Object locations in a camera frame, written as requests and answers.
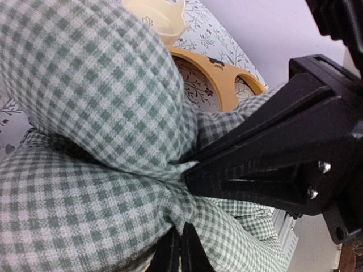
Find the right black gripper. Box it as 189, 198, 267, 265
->
181, 0, 363, 246

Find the checkered grey cushion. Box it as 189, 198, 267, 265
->
1, 1, 287, 271

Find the front aluminium rail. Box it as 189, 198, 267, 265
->
272, 209, 299, 264

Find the cream ceramic pet bowl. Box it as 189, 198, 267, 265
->
121, 0, 188, 46

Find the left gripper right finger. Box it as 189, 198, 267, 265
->
181, 223, 215, 272

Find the yellow double bowl holder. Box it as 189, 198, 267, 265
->
167, 46, 265, 112

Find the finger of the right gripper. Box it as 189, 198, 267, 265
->
185, 137, 356, 215

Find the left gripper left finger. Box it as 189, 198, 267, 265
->
146, 227, 181, 272

